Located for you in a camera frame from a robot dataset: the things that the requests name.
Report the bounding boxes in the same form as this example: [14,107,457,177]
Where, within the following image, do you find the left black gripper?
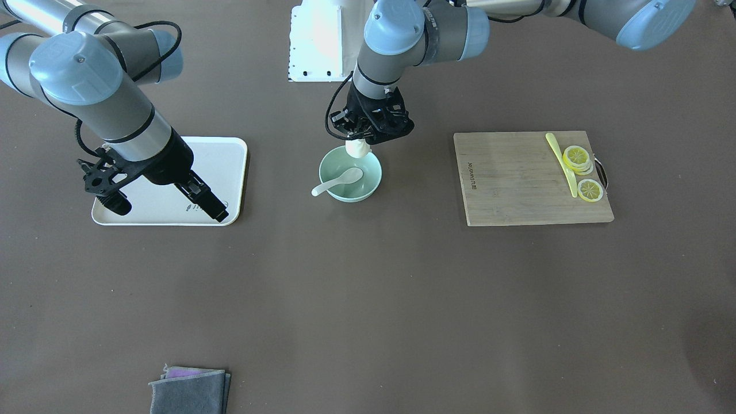
[329,86,415,145]

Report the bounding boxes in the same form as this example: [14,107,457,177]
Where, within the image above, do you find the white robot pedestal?
[287,1,375,82]

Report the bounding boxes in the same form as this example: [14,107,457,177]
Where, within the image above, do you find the stacked lemon slices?
[562,145,594,176]

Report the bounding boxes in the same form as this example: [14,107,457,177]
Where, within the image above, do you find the white ceramic spoon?
[311,167,364,197]

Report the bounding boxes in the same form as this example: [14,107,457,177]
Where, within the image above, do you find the lemon slice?
[577,179,605,202]

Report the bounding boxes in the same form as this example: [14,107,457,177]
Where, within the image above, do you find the light green bowl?
[319,146,383,202]

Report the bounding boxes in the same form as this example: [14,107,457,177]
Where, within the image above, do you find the yellow plastic knife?
[545,133,578,198]

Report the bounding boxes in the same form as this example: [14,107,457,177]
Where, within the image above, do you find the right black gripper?
[78,130,228,223]

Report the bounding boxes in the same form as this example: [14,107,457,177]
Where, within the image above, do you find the cream rectangular tray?
[91,136,248,227]

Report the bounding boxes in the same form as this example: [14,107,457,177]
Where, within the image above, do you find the grey folded cloth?
[149,365,231,413]

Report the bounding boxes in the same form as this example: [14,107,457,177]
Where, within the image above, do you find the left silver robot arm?
[324,1,696,145]

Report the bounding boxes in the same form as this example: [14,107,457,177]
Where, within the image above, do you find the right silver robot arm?
[2,1,228,222]

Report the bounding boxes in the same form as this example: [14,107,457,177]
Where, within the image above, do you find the wooden cutting board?
[453,131,614,227]

